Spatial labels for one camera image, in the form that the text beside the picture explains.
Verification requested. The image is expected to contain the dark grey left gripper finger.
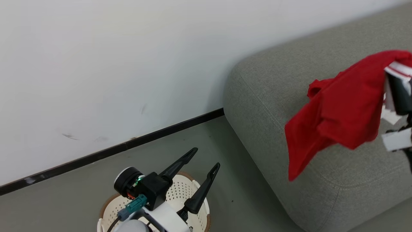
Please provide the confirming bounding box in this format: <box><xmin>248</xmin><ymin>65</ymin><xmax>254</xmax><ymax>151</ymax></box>
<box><xmin>159</xmin><ymin>147</ymin><xmax>199</xmax><ymax>181</ymax></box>
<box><xmin>184</xmin><ymin>162</ymin><xmax>221</xmax><ymax>215</ymax></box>

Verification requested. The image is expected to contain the left gripper body with black motor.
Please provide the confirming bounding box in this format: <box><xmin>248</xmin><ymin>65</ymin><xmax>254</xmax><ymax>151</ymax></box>
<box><xmin>114</xmin><ymin>166</ymin><xmax>192</xmax><ymax>232</ymax></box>

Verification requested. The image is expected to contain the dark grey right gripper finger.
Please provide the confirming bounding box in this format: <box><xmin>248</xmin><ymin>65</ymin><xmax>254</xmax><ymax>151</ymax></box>
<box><xmin>387</xmin><ymin>72</ymin><xmax>412</xmax><ymax>116</ymax></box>

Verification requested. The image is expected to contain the right gripper body with white band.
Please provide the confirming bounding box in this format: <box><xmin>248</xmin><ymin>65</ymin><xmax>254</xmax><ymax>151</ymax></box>
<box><xmin>381</xmin><ymin>114</ymin><xmax>412</xmax><ymax>171</ymax></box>

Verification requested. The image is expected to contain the red garment with white trim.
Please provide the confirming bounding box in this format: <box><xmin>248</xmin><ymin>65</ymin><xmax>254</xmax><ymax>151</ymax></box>
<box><xmin>285</xmin><ymin>50</ymin><xmax>412</xmax><ymax>182</ymax></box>

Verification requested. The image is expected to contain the pink perforated plastic laundry basket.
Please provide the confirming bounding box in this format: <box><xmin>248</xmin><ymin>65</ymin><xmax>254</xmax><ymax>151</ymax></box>
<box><xmin>98</xmin><ymin>171</ymin><xmax>211</xmax><ymax>232</ymax></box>

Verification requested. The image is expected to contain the grey fabric sofa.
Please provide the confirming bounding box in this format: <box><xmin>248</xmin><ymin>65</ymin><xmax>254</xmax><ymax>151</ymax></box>
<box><xmin>223</xmin><ymin>2</ymin><xmax>412</xmax><ymax>232</ymax></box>

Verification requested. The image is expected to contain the black cable with teal connector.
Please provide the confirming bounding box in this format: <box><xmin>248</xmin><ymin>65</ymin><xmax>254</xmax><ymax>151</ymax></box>
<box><xmin>107</xmin><ymin>194</ymin><xmax>148</xmax><ymax>232</ymax></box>

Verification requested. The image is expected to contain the black wall baseboard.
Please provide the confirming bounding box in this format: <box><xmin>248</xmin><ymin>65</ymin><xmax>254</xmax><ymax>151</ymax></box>
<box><xmin>0</xmin><ymin>108</ymin><xmax>225</xmax><ymax>197</ymax></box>

